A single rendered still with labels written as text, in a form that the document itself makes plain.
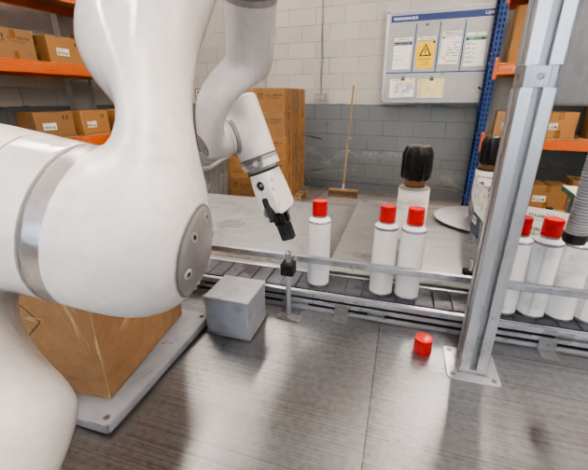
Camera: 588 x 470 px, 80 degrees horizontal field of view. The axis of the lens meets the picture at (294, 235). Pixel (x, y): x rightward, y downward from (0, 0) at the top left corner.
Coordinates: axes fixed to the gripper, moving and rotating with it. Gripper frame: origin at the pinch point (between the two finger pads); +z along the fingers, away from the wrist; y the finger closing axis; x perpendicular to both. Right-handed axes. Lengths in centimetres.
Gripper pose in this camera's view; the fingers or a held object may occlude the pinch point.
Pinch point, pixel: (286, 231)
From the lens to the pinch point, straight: 83.8
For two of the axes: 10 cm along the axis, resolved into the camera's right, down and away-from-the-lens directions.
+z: 3.4, 9.1, 2.5
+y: 2.9, -3.5, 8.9
